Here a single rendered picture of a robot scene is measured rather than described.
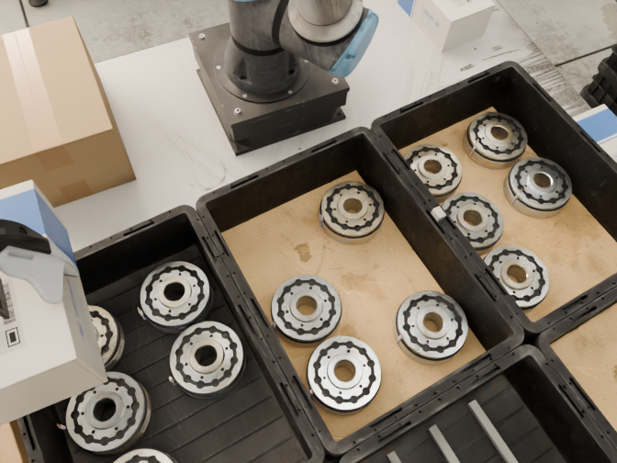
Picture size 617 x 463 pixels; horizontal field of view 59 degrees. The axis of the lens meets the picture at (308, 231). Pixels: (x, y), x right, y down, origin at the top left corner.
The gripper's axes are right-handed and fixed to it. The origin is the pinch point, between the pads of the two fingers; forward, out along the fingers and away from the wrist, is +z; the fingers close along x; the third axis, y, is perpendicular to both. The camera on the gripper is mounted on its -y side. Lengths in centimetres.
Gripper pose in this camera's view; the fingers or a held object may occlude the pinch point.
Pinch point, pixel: (0, 295)
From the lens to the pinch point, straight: 60.0
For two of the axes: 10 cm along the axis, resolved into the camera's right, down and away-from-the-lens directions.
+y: 4.1, 8.2, -4.1
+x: 9.1, -3.5, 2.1
